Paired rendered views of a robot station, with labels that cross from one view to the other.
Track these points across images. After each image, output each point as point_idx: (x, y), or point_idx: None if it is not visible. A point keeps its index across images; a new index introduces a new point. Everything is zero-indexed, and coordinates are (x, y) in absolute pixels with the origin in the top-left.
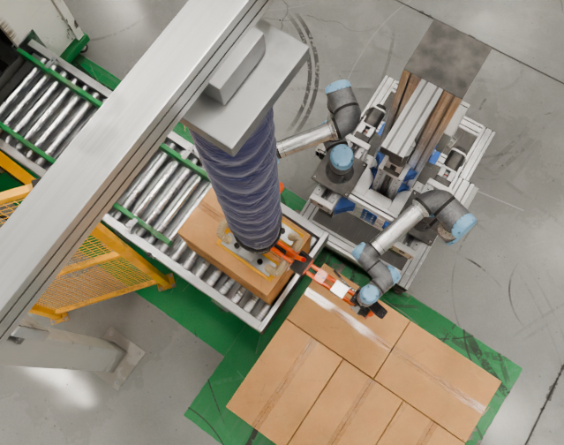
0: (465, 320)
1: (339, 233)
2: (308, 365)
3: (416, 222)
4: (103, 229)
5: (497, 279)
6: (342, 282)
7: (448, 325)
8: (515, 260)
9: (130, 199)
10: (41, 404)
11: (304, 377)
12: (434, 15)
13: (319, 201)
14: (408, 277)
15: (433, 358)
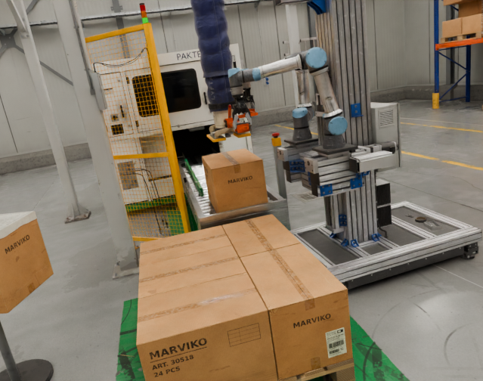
0: (382, 337)
1: (308, 243)
2: (207, 241)
3: (290, 61)
4: (164, 102)
5: (439, 325)
6: (274, 221)
7: (361, 333)
8: (471, 320)
9: (205, 185)
10: (77, 271)
11: (197, 245)
12: (473, 206)
13: (280, 148)
14: (338, 268)
15: (297, 261)
